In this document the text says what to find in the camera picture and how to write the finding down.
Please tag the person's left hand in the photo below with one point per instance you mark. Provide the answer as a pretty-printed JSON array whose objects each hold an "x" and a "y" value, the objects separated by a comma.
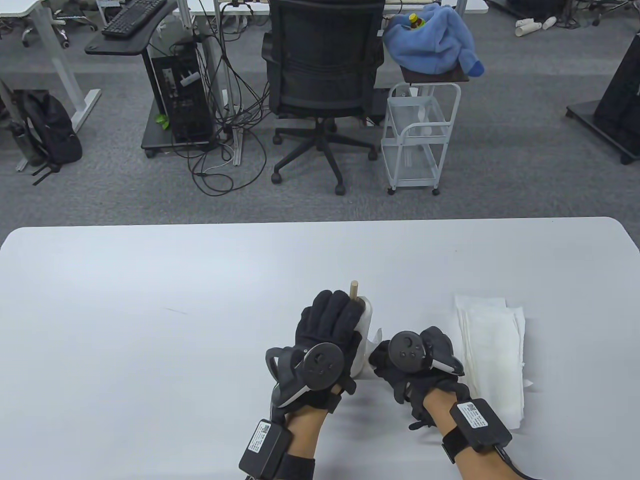
[{"x": 330, "y": 315}]

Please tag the person's right hand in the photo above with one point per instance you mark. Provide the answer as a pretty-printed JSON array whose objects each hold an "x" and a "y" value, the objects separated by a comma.
[{"x": 425, "y": 387}]

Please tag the wooden paper towel holder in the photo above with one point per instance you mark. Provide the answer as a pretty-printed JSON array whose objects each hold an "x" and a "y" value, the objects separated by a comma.
[{"x": 354, "y": 289}]

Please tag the white paper towel roll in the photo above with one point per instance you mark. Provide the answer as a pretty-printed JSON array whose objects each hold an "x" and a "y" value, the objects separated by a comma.
[{"x": 366, "y": 320}]

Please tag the torn white paper towel sheet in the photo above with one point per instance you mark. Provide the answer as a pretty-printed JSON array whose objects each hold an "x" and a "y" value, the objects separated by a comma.
[{"x": 376, "y": 342}]

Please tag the pile of paper towel sheets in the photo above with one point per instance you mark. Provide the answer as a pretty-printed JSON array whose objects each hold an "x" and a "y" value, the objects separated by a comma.
[{"x": 492, "y": 340}]

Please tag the person's left forearm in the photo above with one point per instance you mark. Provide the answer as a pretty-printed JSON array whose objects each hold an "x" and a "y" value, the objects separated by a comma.
[{"x": 305, "y": 430}]

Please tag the person's right forearm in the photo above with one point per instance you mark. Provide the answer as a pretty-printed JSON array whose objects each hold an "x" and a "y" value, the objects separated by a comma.
[{"x": 440, "y": 410}]

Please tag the black right hand controller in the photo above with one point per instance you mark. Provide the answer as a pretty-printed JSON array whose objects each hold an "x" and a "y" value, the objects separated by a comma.
[{"x": 407, "y": 352}]

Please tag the black hand controller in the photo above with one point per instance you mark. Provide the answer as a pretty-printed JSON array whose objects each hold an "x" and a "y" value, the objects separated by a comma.
[
  {"x": 407, "y": 352},
  {"x": 322, "y": 367}
]

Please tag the black left hand controller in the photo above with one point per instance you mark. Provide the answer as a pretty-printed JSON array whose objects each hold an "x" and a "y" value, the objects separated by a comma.
[{"x": 322, "y": 367}]

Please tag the black right wrist sensor box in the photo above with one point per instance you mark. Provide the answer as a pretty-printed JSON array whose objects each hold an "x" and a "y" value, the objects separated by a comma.
[{"x": 480, "y": 425}]

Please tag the black wrist sensor box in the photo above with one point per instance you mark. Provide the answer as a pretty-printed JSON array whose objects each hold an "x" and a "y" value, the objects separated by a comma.
[
  {"x": 480, "y": 425},
  {"x": 262, "y": 447}
]

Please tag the black left wrist sensor box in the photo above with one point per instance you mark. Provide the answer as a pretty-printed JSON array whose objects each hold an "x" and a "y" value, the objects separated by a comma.
[{"x": 262, "y": 447}]

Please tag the black wheeled computer platform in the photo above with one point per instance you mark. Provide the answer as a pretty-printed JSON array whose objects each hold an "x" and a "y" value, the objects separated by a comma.
[{"x": 155, "y": 137}]

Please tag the green plant leaf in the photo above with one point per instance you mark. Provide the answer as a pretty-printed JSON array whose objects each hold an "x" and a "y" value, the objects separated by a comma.
[{"x": 162, "y": 121}]

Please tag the black computer tower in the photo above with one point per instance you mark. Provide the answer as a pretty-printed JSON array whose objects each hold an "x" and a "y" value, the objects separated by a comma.
[{"x": 182, "y": 95}]

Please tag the black office chair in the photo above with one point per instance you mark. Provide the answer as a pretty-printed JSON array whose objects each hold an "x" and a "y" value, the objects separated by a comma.
[{"x": 325, "y": 50}]

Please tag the brown stool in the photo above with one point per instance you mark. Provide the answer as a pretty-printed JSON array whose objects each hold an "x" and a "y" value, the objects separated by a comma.
[{"x": 450, "y": 76}]

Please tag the blue fleece jacket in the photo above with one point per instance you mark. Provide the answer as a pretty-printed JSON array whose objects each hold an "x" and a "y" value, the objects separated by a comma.
[{"x": 435, "y": 40}]

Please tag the yellow capped bottle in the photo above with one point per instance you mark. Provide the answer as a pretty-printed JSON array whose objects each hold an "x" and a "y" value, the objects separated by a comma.
[{"x": 414, "y": 20}]

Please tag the black backpack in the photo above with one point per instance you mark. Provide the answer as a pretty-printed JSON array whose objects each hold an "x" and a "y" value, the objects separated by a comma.
[{"x": 50, "y": 130}]

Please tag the black keyboard tray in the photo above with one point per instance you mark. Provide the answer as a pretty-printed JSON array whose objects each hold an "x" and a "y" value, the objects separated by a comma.
[{"x": 117, "y": 46}]

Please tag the white paper cup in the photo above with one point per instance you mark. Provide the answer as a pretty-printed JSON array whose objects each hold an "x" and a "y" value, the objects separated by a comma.
[
  {"x": 527, "y": 31},
  {"x": 525, "y": 22},
  {"x": 549, "y": 22}
]

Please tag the grey water bottle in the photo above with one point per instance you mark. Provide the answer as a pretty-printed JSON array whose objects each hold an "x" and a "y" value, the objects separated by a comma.
[{"x": 22, "y": 145}]

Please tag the black floor stand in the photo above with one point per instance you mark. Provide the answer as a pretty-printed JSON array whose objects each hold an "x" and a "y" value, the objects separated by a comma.
[{"x": 620, "y": 90}]

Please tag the black keyboard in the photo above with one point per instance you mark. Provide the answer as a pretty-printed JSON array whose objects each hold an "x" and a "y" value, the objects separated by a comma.
[{"x": 132, "y": 17}]

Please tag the white desk with slanted leg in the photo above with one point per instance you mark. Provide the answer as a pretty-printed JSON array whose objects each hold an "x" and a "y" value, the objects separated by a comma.
[{"x": 60, "y": 65}]

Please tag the chrome chair base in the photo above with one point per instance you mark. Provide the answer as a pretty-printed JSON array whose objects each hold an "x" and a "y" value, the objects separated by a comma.
[
  {"x": 61, "y": 35},
  {"x": 75, "y": 19}
]

